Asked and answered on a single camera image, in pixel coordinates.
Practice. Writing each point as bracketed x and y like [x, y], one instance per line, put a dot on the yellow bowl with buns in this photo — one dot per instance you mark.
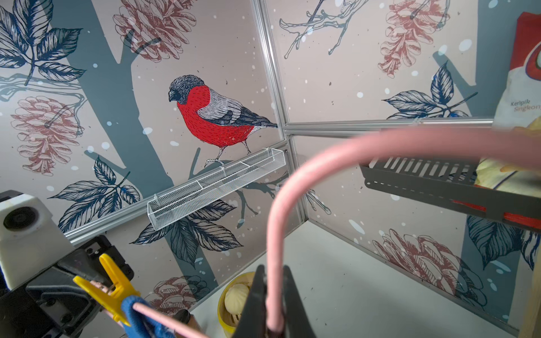
[232, 302]

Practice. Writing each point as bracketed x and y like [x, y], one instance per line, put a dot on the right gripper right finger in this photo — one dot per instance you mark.
[297, 324]

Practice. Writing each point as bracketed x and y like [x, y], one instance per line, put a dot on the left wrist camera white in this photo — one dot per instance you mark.
[30, 240]

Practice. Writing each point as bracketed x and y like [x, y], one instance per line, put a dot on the brown bottle black cap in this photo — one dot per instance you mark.
[185, 317]

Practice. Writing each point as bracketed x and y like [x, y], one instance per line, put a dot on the white wire mesh shelf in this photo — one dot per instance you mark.
[175, 204]

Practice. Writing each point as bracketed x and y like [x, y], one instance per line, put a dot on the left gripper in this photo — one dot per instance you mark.
[50, 304]

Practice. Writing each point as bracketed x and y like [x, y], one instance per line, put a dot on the wooden clothes rack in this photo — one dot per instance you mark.
[531, 323]

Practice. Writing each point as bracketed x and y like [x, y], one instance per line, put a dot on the blue tank top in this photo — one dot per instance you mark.
[142, 326]

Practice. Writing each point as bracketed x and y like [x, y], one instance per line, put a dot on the cassava chips bag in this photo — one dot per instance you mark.
[518, 110]

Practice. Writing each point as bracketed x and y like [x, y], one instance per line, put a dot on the pink hanger with blue top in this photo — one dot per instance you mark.
[424, 141]

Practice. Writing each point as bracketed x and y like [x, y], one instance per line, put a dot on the yellow clothespin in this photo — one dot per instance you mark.
[112, 297]

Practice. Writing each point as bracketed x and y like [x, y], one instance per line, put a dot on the black wall basket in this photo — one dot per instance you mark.
[450, 184]

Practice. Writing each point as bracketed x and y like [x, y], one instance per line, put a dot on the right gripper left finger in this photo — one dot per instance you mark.
[253, 319]

